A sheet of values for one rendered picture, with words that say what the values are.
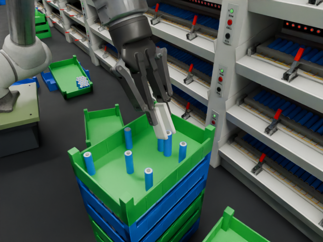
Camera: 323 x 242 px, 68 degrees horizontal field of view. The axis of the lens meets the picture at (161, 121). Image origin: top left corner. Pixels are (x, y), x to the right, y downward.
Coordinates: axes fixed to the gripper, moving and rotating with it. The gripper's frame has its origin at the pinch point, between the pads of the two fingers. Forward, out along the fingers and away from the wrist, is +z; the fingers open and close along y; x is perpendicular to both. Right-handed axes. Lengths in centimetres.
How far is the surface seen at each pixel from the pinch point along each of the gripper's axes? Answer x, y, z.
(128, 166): -9.7, 6.1, 9.2
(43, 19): -237, -82, -70
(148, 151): -12.8, -2.4, 10.9
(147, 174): -1.9, 6.8, 9.3
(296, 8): 14.2, -41.0, -11.5
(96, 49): -147, -77, -22
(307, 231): 9, -39, 63
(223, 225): 2.1, -6.3, 33.6
